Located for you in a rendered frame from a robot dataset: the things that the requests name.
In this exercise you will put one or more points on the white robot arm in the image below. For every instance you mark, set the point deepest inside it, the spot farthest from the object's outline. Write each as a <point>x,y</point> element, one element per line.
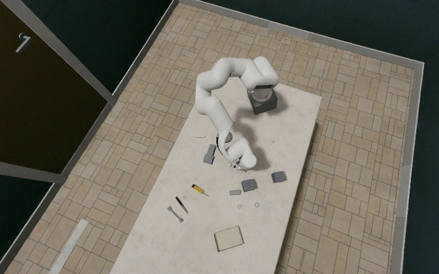
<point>257,76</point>

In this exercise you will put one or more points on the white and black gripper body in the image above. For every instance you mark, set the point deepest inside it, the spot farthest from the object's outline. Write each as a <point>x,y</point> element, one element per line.
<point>237,167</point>

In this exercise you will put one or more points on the grey combination wrench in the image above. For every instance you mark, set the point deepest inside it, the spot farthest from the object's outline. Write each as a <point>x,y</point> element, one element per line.
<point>170,209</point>

